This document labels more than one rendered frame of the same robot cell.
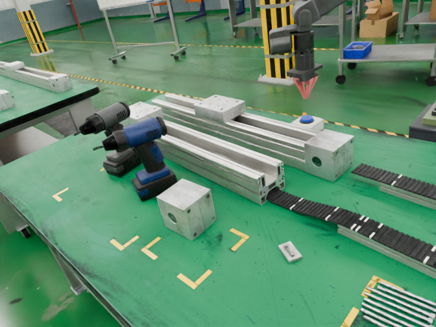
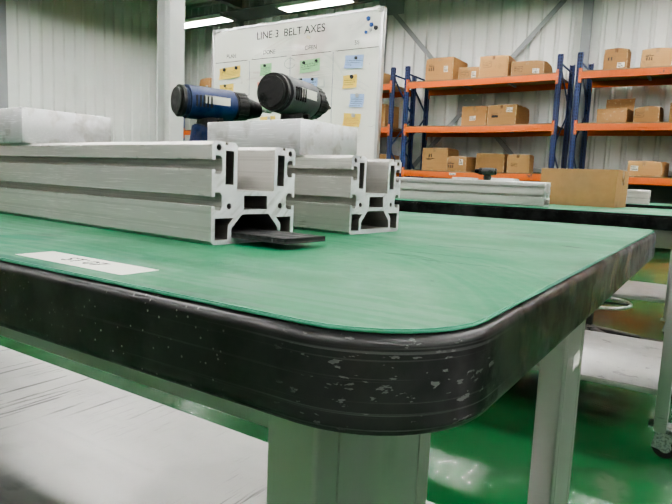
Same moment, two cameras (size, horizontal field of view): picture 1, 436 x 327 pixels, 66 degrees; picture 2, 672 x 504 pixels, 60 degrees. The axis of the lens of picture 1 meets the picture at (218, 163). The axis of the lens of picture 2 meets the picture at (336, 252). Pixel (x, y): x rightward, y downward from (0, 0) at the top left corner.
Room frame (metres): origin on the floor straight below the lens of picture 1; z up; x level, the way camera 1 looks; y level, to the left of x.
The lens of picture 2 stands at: (1.99, 0.12, 0.84)
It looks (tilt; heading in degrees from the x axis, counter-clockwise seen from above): 7 degrees down; 164
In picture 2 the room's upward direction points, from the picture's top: 2 degrees clockwise
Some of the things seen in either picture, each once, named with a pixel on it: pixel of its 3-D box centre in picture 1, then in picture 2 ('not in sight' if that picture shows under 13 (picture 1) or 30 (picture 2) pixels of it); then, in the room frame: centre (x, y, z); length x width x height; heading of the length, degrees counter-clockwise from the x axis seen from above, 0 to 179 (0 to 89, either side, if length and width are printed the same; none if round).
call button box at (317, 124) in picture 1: (305, 129); not in sight; (1.00, -0.31, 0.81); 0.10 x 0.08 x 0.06; 126
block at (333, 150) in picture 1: (331, 152); not in sight; (0.80, -0.32, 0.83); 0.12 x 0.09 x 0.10; 126
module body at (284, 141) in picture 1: (222, 123); (38, 179); (1.15, -0.04, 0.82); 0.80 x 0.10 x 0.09; 36
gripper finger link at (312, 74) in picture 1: (302, 85); not in sight; (1.00, -0.30, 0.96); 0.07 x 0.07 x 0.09; 35
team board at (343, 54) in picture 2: not in sight; (289, 160); (-2.20, 0.94, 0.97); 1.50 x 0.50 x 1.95; 41
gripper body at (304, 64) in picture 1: (304, 61); not in sight; (1.01, -0.31, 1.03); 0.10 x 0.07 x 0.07; 125
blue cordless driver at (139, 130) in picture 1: (137, 161); (225, 148); (0.85, 0.22, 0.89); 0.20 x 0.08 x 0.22; 112
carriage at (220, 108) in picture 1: (220, 111); (37, 141); (1.15, -0.04, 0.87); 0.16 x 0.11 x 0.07; 36
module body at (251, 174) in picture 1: (181, 145); (162, 183); (1.04, 0.11, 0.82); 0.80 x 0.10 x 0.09; 36
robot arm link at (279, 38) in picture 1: (289, 31); not in sight; (1.01, -0.27, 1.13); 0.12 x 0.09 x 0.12; 79
